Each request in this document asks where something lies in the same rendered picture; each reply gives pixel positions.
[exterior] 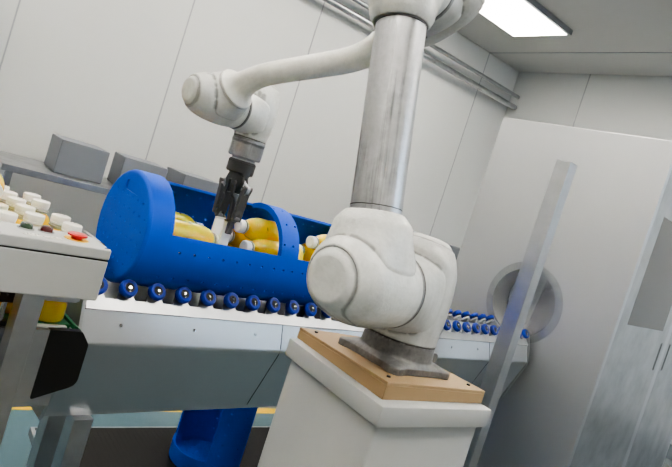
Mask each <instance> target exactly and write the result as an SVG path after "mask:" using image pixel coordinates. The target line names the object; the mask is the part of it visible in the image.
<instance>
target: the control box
mask: <svg viewBox="0 0 672 467"><path fill-rule="evenodd" d="M19 225H20V224H15V223H9V222H3V221H0V292H7V293H18V294H28V295H39V296H50V297H60V298H71V299H81V300H92V301H96V300H97V297H98V293H99V290H100V287H101V284H102V280H103V277H104V274H105V271H106V267H107V264H108V260H109V258H110V255H111V250H110V249H108V248H107V247H106V246H104V245H103V244H102V243H100V242H99V241H97V240H96V239H95V238H93V237H92V236H88V238H87V239H82V241H79V240H75V239H72V238H71V235H69V234H67V232H62V231H56V230H53V232H46V231H42V230H40V228H38V227H33V229H27V228H23V227H20V226H19ZM23 232H24V233H23ZM25 233H26V234H25ZM27 233H28V234H27ZM31 233H32V234H31ZM34 234H36V235H34ZM38 234H39V235H40V236H39V235H38ZM45 236H46V237H45ZM50 236H51V238H50ZM52 237H53V238H52ZM56 238H57V239H56Z"/></svg>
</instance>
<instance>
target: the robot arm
mask: <svg viewBox="0 0 672 467"><path fill-rule="evenodd" d="M484 3H485V0H368V8H369V17H370V19H371V22H372V24H373V26H374V27H375V31H374V32H373V33H372V34H370V35H369V36H368V37H366V38H365V39H363V40H362V41H360V42H358V43H356V44H354V45H351V46H348V47H345V48H341V49H336V50H331V51H326V52H320V53H315V54H309V55H303V56H298V57H292V58H286V59H281V60H275V61H270V62H266V63H262V64H258V65H255V66H252V67H249V68H247V69H244V70H242V71H239V72H236V71H234V70H232V69H226V70H224V71H219V72H211V73H207V72H199V73H194V74H192V75H190V76H189V77H188V78H187V79H186V80H185V81H184V83H183V86H182V98H183V101H184V103H185V106H186V107H187V108H188V109H189V110H190V111H191V112H192V113H194V114H195V115H197V116H198V117H200V118H202V119H204V120H206V121H209V122H211V123H214V124H217V125H220V126H226V127H229V128H231V129H233V130H234V134H233V136H232V141H231V144H230V147H229V151H228V153H229V154H231V155H232V157H230V158H229V160H228V163H227V166H226V169H227V170H229V173H228V174H227V176H226V177H225V178H222V177H220V178H219V186H218V190H217V193H216V197H215V201H214V204H213V208H212V212H214V213H215V219H214V222H213V226H212V229H211V231H212V232H213V233H215V234H219V239H218V242H217V244H221V245H226V246H227V245H228V242H229V239H230V235H231V233H232V229H233V227H234V224H235V223H236V222H239V223H240V222H241V219H242V216H243V214H244V211H245V208H246V205H247V202H248V199H249V196H250V195H251V193H252V192H253V188H250V187H249V186H248V179H249V177H253V175H254V172H255V168H256V165H255V162H257V163H260V161H261V158H262V155H263V151H264V148H265V144H266V142H267V140H268V138H269V137H270V135H271V134H272V131H273V129H274V126H275V123H276V120H277V115H278V111H279V104H280V93H279V91H278V90H277V89H276V88H275V87H274V86H272V85H276V84H281V83H288V82H295V81H303V80H310V79H317V78H325V77H332V76H339V75H344V74H349V73H353V72H357V71H361V70H364V69H367V68H369V74H368V81H367V88H366V95H365V102H364V109H363V116H362V123H361V130H360V137H359V144H358V151H357V158H356V165H355V172H354V179H353V186H352V193H351V200H350V207H349V208H345V209H344V210H343V211H341V212H340V213H339V214H338V215H337V216H336V217H335V218H334V219H333V223H332V225H331V228H330V230H329V232H328V234H327V236H326V238H325V240H324V241H323V242H321V243H320V245H319V246H318V247H317V248H316V250H315V251H314V253H313V255H312V257H311V259H310V261H309V264H308V268H307V274H306V282H307V288H308V291H309V294H310V296H311V298H312V299H313V301H314V302H315V304H316V305H317V306H318V307H319V308H320V309H321V310H322V311H323V312H325V313H326V314H327V315H328V316H330V317H332V318H333V319H335V320H337V321H339V322H341V323H344V324H346V325H350V326H354V327H359V328H364V331H363V333H362V336H361V337H345V336H341V337H340V338H339V341H338V344H340V345H342V346H344V347H346V348H348V349H350V350H352V351H354V352H355V353H357V354H359V355H361V356H362V357H364V358H366V359H368V360H369V361H371V362H373V363H374V364H376V365H378V366H380V367H381V368H383V369H384V370H385V371H386V372H388V373H390V374H392V375H395V376H415V377H427V378H437V379H442V380H448V378H449V375H450V374H449V372H447V371H446V370H444V369H442V368H441V367H439V366H438V365H436V364H435V362H436V360H437V357H438V355H437V353H435V348H436V345H437V342H438V339H439V337H440V335H441V333H442V330H443V327H444V325H445V322H446V319H447V316H448V313H449V310H450V306H451V303H452V299H453V296H454V292H455V287H456V282H457V264H456V258H455V254H454V253H453V252H452V249H451V247H450V246H449V245H448V244H447V243H445V242H443V241H441V240H438V239H436V238H433V237H430V236H428V235H424V234H421V233H417V232H413V229H412V227H411V225H410V224H409V222H408V221H407V219H406V218H405V217H404V216H403V215H402V212H403V204H404V196H405V189H406V181H407V174H408V166H409V158H410V151H411V143H412V136H413V128H414V121H415V113H416V105H417V98H418V90H419V83H420V75H421V68H422V60H423V52H424V48H426V47H428V46H431V45H434V44H436V43H438V42H440V41H442V40H443V39H445V38H447V37H449V36H451V35H452V34H454V33H456V32H457V31H459V30H460V29H462V28H463V27H464V26H466V25H467V24H468V23H469V22H470V21H471V20H472V19H474V17H475V16H476V15H477V14H478V13H479V12H480V11H481V9H482V8H483V5H484ZM238 194H239V195H238ZM229 204H230V205H229ZM228 206H229V210H228V215H227V219H225V218H226V216H225V213H226V211H227V209H228Z"/></svg>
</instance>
